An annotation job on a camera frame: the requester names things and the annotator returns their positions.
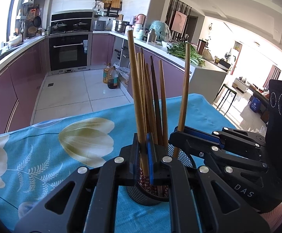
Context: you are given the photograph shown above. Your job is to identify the wooden chopstick red pattern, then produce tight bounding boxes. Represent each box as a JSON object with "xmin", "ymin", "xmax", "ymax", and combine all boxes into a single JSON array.
[
  {"xmin": 145, "ymin": 64, "xmax": 158, "ymax": 144},
  {"xmin": 139, "ymin": 47, "xmax": 157, "ymax": 142},
  {"xmin": 137, "ymin": 53, "xmax": 147, "ymax": 133},
  {"xmin": 159, "ymin": 60, "xmax": 168, "ymax": 149},
  {"xmin": 172, "ymin": 42, "xmax": 191, "ymax": 159},
  {"xmin": 127, "ymin": 30, "xmax": 149, "ymax": 177}
]

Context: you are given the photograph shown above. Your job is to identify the dark wooden chopstick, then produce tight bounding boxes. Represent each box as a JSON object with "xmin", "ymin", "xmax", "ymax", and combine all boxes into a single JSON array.
[{"xmin": 150, "ymin": 56, "xmax": 163, "ymax": 146}]

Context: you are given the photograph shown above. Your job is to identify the pink sleeve forearm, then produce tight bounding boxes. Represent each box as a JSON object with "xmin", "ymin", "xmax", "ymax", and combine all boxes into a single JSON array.
[{"xmin": 259, "ymin": 193, "xmax": 282, "ymax": 233}]

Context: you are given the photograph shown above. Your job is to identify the purple kitchen cabinets left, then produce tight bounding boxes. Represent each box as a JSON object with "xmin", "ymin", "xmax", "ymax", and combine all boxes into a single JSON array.
[{"xmin": 0, "ymin": 38, "xmax": 48, "ymax": 134}]

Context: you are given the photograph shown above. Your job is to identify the purple kitchen cabinets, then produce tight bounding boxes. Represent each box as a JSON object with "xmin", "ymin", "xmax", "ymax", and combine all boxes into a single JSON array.
[
  {"xmin": 0, "ymin": 38, "xmax": 48, "ymax": 134},
  {"xmin": 93, "ymin": 31, "xmax": 185, "ymax": 98}
]

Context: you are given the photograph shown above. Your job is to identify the purple kitchen cabinets right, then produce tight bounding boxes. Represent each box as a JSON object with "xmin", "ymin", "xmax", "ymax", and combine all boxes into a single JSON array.
[{"xmin": 93, "ymin": 31, "xmax": 185, "ymax": 98}]

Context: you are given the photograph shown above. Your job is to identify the black mesh utensil holder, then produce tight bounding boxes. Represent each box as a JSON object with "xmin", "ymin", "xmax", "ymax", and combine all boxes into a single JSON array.
[{"xmin": 126, "ymin": 144, "xmax": 196, "ymax": 206}]

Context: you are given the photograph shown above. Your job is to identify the black stool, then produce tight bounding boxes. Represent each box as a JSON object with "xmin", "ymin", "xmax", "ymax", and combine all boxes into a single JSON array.
[{"xmin": 216, "ymin": 84, "xmax": 237, "ymax": 116}]

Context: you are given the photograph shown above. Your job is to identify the blue floral tablecloth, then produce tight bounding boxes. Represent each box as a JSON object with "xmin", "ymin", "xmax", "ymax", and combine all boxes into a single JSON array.
[{"xmin": 0, "ymin": 94, "xmax": 235, "ymax": 232}]

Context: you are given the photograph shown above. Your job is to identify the green leafy vegetables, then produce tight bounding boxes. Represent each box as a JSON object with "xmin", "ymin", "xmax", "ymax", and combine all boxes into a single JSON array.
[{"xmin": 167, "ymin": 42, "xmax": 205, "ymax": 67}]

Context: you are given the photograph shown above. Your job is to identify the dark sauce bottle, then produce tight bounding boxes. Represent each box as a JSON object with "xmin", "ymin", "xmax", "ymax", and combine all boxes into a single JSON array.
[{"xmin": 107, "ymin": 66, "xmax": 118, "ymax": 89}]

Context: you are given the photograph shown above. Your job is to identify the mint green appliance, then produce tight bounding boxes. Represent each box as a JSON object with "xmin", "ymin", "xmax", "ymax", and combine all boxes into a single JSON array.
[{"xmin": 149, "ymin": 21, "xmax": 171, "ymax": 42}]

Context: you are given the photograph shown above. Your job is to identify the cooking oil bottle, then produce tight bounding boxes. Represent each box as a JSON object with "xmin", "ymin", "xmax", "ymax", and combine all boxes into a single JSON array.
[{"xmin": 103, "ymin": 63, "xmax": 111, "ymax": 84}]

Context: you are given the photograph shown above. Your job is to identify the pink kettle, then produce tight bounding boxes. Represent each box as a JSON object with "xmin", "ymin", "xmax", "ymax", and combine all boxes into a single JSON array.
[{"xmin": 135, "ymin": 14, "xmax": 146, "ymax": 29}]

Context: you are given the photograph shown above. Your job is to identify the silver stock pot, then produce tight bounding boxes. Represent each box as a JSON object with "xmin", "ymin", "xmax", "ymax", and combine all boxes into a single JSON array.
[{"xmin": 114, "ymin": 20, "xmax": 130, "ymax": 33}]

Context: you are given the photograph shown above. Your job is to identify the black built-in oven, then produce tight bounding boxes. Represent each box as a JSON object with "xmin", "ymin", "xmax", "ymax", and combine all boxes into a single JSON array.
[{"xmin": 49, "ymin": 32, "xmax": 93, "ymax": 75}]

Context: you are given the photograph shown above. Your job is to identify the black range hood stove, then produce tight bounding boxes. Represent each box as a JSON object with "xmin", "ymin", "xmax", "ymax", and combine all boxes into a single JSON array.
[{"xmin": 50, "ymin": 10, "xmax": 94, "ymax": 34}]

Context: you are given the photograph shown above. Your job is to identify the black wall shelf rack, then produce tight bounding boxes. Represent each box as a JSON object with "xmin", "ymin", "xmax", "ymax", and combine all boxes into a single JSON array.
[{"xmin": 93, "ymin": 0, "xmax": 122, "ymax": 18}]

